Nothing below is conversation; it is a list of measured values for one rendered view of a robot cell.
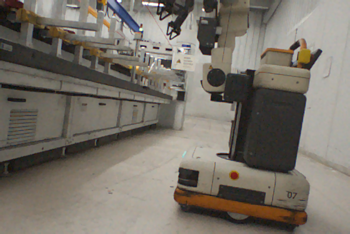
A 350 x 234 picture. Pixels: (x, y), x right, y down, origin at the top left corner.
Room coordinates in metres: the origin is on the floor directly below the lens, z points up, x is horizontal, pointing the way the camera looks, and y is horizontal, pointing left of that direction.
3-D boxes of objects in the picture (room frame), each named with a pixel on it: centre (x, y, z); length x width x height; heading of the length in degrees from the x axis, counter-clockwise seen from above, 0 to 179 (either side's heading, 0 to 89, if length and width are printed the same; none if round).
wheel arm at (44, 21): (1.30, 0.62, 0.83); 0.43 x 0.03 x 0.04; 84
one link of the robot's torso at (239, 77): (1.64, -0.24, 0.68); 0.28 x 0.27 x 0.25; 174
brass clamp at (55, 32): (1.54, 0.69, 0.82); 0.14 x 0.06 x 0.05; 174
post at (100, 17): (2.01, 0.64, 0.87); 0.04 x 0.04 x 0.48; 84
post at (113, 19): (2.26, 0.61, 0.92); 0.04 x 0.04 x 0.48; 84
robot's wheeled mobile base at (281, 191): (1.68, -0.41, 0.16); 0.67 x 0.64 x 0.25; 84
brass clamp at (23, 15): (1.29, 0.72, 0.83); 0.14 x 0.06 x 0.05; 174
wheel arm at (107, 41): (1.55, 0.60, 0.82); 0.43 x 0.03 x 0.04; 84
